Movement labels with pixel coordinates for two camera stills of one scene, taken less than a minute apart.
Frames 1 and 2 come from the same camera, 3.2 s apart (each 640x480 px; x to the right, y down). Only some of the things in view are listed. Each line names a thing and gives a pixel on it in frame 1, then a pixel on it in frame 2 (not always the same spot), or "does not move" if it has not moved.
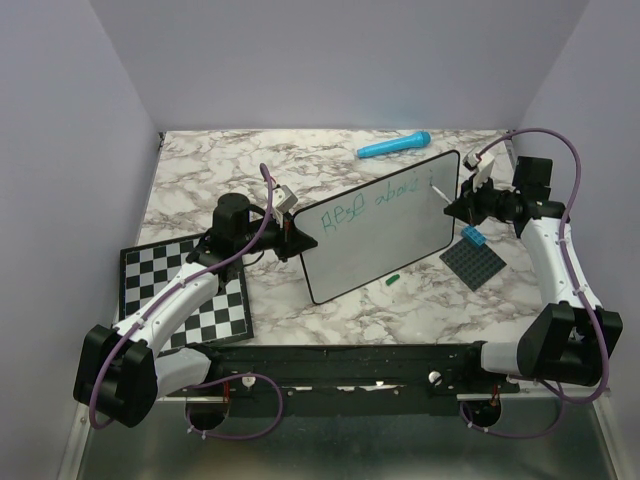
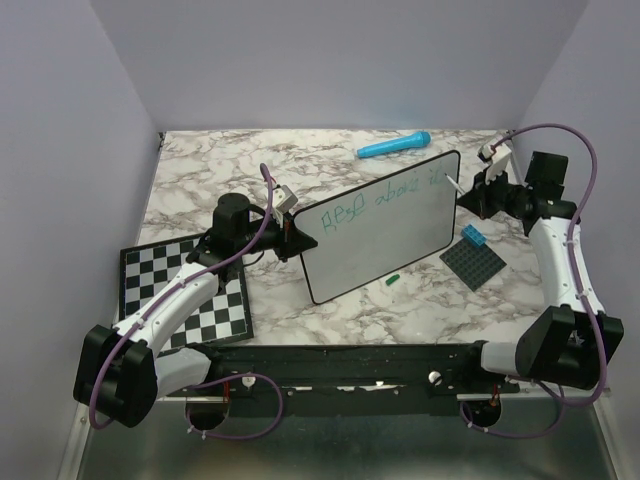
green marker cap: (392, 279) does not move
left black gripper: (291, 240) does not move
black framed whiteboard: (380, 228) does not move
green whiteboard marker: (440, 193) -> (454, 184)
